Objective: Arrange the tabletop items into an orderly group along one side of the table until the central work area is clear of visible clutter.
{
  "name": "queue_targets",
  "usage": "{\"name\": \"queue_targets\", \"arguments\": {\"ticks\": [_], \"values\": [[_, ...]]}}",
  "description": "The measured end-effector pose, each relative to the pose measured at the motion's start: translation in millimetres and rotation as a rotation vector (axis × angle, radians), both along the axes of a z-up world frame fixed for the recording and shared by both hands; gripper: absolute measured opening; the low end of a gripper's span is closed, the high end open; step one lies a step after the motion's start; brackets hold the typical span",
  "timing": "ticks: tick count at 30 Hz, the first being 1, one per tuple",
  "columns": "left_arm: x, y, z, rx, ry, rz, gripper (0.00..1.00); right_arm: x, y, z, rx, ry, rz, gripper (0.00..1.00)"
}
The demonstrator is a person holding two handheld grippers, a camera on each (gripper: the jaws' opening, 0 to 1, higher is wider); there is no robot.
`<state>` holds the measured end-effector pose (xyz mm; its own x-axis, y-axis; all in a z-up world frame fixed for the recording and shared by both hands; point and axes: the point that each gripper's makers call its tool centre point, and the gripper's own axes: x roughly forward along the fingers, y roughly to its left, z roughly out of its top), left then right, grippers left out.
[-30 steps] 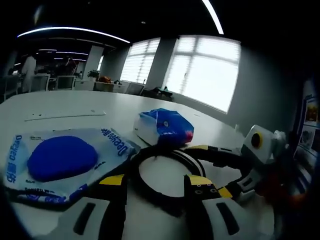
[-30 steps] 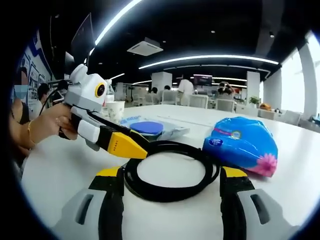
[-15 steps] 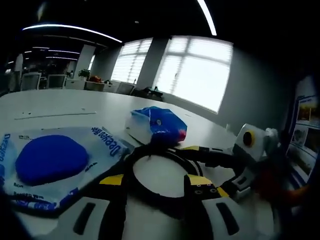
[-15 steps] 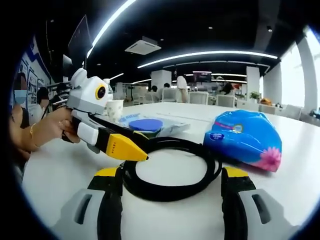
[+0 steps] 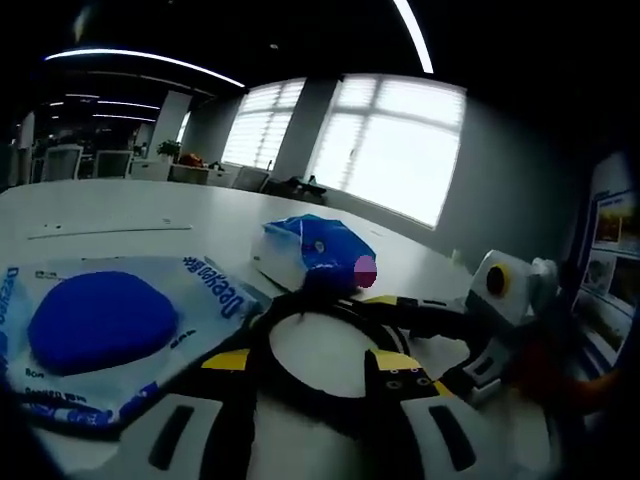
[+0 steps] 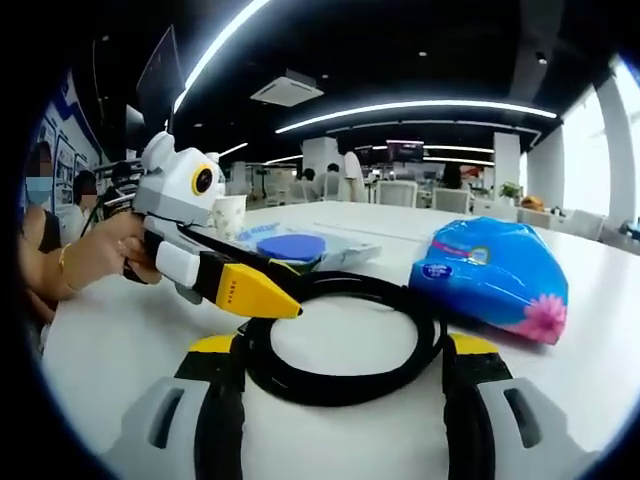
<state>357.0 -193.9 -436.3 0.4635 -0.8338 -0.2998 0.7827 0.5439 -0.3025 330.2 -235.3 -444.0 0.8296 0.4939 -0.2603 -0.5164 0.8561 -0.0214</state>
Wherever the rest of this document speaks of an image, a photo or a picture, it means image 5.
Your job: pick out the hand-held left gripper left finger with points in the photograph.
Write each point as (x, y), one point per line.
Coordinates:
(190, 435)

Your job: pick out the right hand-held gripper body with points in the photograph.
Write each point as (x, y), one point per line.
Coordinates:
(520, 290)

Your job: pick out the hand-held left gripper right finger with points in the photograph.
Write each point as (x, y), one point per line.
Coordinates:
(440, 440)

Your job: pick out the blue sponge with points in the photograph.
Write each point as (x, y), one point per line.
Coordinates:
(100, 320)

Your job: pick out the blue tissue pack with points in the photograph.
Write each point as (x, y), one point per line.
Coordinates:
(325, 240)

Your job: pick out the large bright window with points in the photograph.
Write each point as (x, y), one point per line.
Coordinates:
(395, 150)

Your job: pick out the dark bundle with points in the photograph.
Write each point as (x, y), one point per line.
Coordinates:
(307, 186)

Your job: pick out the white flush power strip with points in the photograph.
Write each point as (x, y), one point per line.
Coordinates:
(110, 232)

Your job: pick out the white table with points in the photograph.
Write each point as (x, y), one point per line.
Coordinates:
(125, 205)

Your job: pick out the white mesh chair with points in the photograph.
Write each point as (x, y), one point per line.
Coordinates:
(250, 179)

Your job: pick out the white low cabinet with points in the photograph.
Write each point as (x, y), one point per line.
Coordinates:
(155, 172)

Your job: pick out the orange bundle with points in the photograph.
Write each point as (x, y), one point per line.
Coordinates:
(191, 161)

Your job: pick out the ceiling light strip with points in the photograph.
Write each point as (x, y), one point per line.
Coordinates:
(150, 59)
(415, 35)

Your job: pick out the narrow bright window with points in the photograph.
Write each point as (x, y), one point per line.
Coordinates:
(260, 125)

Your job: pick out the green potted plant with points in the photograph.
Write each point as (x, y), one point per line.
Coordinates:
(169, 150)

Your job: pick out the row of office chairs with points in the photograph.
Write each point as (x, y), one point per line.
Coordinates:
(65, 162)

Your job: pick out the blue white wall poster board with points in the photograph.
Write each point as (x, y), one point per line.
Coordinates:
(610, 260)

